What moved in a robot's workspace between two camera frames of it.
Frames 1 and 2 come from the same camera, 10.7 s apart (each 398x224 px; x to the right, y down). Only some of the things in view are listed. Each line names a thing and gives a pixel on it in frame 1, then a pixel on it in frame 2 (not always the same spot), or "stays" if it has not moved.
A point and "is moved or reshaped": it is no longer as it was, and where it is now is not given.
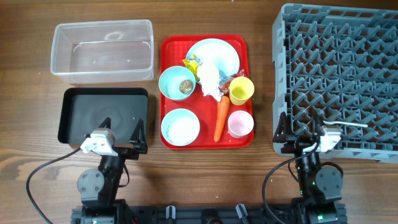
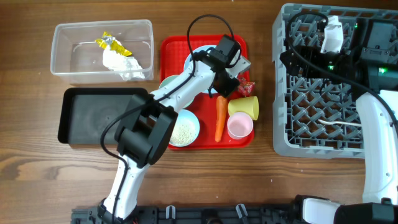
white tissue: (208, 75) is moved or reshaped
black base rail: (211, 214) stays
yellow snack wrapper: (193, 63) is moved or reshaped
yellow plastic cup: (240, 89) to (249, 104)
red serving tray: (205, 92) stays
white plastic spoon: (346, 124) stays
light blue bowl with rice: (180, 127) stays
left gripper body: (125, 149) to (226, 84)
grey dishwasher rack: (337, 63) stays
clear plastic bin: (104, 51) stays
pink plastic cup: (240, 124) stays
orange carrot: (221, 115) stays
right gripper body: (297, 145) to (334, 63)
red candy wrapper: (225, 80) is moved or reshaped
